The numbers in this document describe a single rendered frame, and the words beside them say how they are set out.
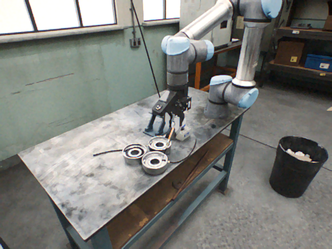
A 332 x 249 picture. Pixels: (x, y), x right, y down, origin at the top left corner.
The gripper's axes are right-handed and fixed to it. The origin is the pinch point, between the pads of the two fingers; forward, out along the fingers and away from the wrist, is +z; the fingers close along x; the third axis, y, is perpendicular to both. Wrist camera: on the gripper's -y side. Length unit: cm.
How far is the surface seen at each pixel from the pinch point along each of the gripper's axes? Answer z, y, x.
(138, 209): 38.4, -17.1, 6.7
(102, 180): 13.4, -28.4, 11.9
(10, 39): -20, 0, 160
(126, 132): 13.3, 0.3, 30.2
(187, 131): 9.1, 15.4, 2.8
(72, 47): -5, 52, 166
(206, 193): 69, 37, -3
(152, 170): 10.6, -14.3, -1.4
